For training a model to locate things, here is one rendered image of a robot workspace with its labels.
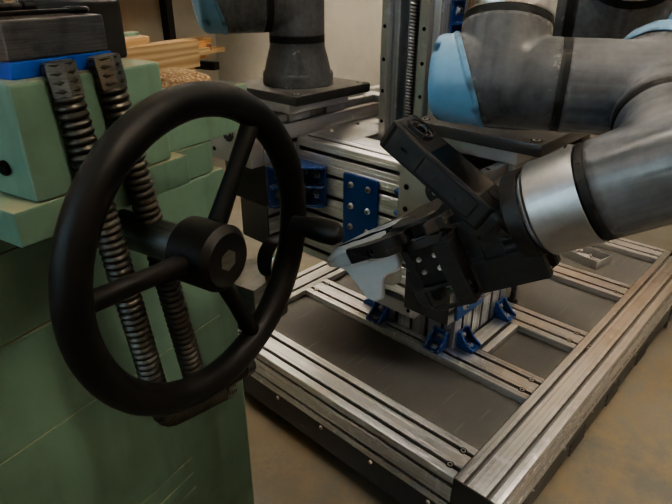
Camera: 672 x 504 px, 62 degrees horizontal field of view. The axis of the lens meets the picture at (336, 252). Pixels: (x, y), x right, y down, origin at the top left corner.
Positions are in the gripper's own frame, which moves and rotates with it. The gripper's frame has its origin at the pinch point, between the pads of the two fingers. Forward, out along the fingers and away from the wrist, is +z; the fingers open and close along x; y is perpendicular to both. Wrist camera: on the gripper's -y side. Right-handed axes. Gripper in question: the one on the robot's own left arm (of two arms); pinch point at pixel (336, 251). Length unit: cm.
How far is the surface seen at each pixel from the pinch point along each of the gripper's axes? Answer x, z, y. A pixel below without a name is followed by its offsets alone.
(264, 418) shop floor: 42, 80, 43
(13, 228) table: -22.5, 8.8, -14.1
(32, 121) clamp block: -19.3, 4.6, -20.3
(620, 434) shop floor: 84, 12, 84
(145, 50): 13.6, 26.1, -33.3
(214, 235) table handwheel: -12.3, 0.8, -7.0
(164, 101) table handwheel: -14.6, -3.9, -17.2
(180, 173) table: -5.8, 8.6, -13.6
